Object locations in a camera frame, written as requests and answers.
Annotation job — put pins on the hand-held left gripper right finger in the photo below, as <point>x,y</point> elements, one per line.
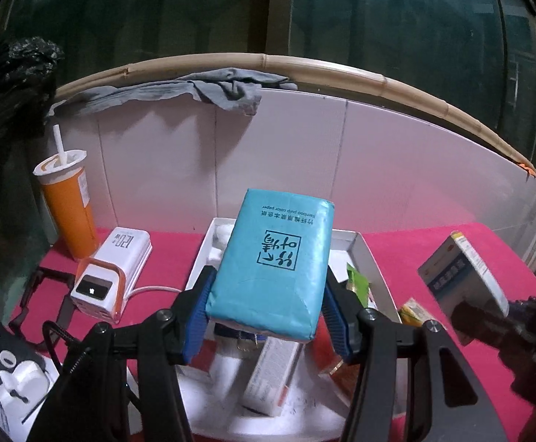
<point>339,327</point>

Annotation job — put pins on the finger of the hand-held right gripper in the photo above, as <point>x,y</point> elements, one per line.
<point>475,322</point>

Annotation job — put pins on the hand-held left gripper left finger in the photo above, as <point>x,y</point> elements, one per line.
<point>199,322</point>

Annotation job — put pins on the small green box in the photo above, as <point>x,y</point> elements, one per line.
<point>357,285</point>

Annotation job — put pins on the white storage box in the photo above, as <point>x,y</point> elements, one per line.
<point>217,386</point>

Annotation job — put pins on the long white red medicine box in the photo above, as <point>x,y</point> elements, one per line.
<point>268,368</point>

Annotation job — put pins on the blue tissue pack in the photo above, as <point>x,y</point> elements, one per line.
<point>272,262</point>

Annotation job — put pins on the small yellow box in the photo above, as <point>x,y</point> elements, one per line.
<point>413,313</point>

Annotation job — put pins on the white orange power bank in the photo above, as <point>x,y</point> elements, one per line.
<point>125,248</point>

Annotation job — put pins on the black folding stand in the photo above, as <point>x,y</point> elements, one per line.
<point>56,275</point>

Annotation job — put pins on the white partition board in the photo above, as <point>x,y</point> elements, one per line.
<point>157,170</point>

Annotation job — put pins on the small orange clip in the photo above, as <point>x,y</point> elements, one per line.
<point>527,169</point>

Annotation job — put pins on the orange drink cup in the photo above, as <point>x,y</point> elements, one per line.
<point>70,212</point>

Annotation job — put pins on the white drinking straw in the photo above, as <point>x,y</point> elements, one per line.
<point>59,140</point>

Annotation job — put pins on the grey cloth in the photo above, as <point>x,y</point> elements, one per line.
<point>222,90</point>

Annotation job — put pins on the bamboo pole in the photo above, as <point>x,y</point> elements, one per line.
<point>341,69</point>

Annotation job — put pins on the black plastic bag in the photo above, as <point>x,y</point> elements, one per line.
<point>10,83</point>

